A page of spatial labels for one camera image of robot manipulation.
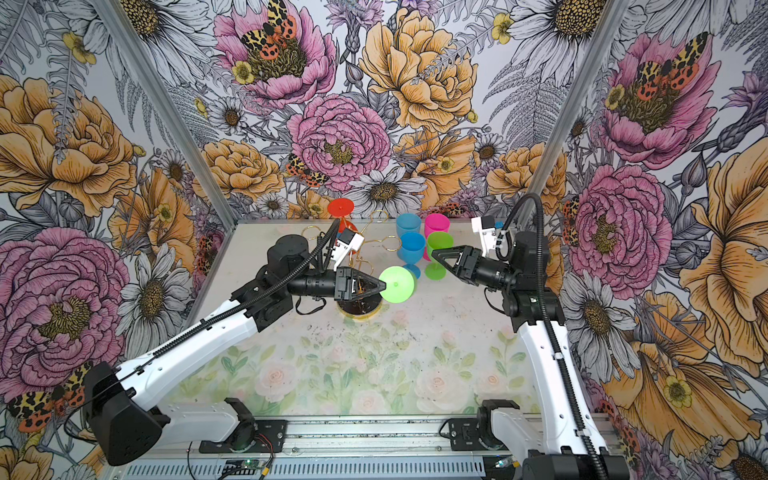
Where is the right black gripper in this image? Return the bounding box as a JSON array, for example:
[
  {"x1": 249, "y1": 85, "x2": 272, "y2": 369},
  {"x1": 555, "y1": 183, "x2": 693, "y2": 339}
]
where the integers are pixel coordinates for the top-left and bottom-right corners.
[{"x1": 431, "y1": 244, "x2": 518, "y2": 292}]

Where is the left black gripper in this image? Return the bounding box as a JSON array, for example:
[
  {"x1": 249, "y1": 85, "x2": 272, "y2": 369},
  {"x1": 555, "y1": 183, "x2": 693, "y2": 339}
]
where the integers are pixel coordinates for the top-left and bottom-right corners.
[{"x1": 289, "y1": 265, "x2": 388, "y2": 301}]

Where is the green wine glass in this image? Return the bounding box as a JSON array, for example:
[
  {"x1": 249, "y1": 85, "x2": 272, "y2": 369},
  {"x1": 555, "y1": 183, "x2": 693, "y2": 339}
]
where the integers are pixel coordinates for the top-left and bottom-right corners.
[
  {"x1": 424, "y1": 230, "x2": 455, "y2": 281},
  {"x1": 379, "y1": 266, "x2": 417, "y2": 304}
]

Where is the pink wine glass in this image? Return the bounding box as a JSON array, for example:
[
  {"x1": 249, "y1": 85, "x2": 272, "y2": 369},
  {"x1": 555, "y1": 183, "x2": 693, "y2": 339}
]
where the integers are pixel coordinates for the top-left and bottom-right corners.
[{"x1": 423, "y1": 213, "x2": 454, "y2": 261}]

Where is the light blue wine glass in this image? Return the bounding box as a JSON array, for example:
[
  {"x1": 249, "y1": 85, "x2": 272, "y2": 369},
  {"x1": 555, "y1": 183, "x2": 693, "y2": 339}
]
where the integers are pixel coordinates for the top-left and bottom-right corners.
[{"x1": 395, "y1": 213, "x2": 421, "y2": 237}]

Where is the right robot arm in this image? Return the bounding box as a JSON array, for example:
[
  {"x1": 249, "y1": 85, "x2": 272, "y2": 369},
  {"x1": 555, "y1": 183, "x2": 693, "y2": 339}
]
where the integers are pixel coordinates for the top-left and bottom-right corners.
[{"x1": 431, "y1": 193, "x2": 631, "y2": 479}]

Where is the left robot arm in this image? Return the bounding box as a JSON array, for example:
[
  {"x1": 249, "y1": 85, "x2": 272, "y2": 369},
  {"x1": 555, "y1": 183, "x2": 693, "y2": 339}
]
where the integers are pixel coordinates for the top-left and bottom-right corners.
[{"x1": 82, "y1": 234, "x2": 387, "y2": 466}]

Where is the red wine glass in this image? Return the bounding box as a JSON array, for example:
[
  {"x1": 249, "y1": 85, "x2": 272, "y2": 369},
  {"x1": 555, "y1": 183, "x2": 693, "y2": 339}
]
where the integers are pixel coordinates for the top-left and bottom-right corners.
[{"x1": 327, "y1": 198, "x2": 358, "y2": 234}]

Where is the right small circuit board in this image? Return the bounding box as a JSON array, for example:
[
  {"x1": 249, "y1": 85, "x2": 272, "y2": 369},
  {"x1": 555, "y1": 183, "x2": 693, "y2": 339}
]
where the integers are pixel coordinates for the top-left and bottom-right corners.
[{"x1": 494, "y1": 456, "x2": 521, "y2": 469}]

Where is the small green circuit board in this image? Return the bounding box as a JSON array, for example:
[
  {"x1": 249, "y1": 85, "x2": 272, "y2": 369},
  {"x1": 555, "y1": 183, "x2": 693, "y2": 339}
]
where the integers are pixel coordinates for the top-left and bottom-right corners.
[{"x1": 224, "y1": 459, "x2": 270, "y2": 475}]

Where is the gold wire wine glass rack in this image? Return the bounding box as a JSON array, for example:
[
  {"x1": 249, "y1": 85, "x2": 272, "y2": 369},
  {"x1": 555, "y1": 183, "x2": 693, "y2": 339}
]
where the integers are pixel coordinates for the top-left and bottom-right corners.
[{"x1": 314, "y1": 229, "x2": 383, "y2": 320}]

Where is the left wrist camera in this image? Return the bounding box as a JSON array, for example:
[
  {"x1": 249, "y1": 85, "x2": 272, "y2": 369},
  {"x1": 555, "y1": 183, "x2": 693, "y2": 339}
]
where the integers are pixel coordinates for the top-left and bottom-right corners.
[{"x1": 330, "y1": 229, "x2": 364, "y2": 271}]

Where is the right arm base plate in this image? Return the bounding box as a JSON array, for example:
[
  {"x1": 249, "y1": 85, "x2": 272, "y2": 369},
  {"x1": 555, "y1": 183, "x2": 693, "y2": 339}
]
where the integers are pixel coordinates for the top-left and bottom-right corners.
[{"x1": 447, "y1": 417, "x2": 499, "y2": 452}]

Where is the aluminium front rail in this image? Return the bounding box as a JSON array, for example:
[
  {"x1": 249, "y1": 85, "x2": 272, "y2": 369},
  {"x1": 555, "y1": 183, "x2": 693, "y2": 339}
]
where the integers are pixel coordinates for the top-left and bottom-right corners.
[{"x1": 119, "y1": 413, "x2": 619, "y2": 463}]

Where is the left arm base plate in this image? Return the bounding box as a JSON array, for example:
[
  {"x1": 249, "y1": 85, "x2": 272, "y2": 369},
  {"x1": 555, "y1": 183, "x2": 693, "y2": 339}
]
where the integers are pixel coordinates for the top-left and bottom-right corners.
[{"x1": 199, "y1": 420, "x2": 288, "y2": 454}]

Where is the right aluminium corner post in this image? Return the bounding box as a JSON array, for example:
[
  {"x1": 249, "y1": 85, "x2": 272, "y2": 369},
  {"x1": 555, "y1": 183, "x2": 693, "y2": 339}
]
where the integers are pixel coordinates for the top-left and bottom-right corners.
[{"x1": 526, "y1": 0, "x2": 630, "y2": 195}]

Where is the aluminium corner post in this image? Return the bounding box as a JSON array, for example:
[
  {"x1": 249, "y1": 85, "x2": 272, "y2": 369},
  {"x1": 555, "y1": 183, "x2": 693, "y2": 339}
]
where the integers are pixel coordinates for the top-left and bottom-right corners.
[
  {"x1": 526, "y1": 0, "x2": 630, "y2": 195},
  {"x1": 94, "y1": 1, "x2": 238, "y2": 233}
]

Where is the left aluminium corner post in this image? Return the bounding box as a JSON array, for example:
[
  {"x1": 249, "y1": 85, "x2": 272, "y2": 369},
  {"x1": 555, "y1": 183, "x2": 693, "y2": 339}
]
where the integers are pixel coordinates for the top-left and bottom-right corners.
[{"x1": 94, "y1": 1, "x2": 238, "y2": 233}]

